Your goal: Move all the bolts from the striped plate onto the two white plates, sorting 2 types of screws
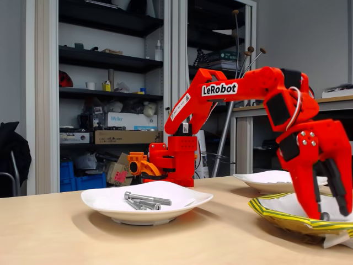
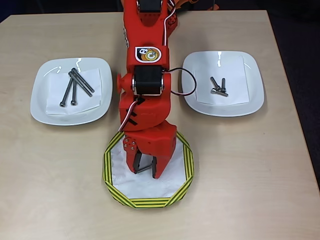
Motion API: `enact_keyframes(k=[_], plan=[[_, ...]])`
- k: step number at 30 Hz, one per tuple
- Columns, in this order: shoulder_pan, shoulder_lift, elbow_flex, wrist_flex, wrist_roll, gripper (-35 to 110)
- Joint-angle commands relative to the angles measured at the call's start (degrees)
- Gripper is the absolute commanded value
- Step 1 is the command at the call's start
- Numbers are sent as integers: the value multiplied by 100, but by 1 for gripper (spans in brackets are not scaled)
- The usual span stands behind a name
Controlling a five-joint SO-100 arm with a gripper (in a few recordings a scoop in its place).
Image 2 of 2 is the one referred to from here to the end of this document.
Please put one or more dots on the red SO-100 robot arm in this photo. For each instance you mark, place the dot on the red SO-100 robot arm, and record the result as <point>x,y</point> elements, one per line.
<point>147,37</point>

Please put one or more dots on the yellow black striped paper plate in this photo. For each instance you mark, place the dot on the yellow black striped paper plate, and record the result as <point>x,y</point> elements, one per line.
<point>150,203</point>

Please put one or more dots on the white folded paper napkin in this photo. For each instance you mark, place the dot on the white folded paper napkin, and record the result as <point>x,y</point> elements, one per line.
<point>92,102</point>
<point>237,75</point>

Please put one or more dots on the white square ceramic plate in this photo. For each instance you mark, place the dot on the white square ceramic plate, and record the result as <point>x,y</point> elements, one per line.
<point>40,105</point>
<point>256,87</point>

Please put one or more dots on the orange printed part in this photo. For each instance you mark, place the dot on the orange printed part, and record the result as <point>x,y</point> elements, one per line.
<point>181,3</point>

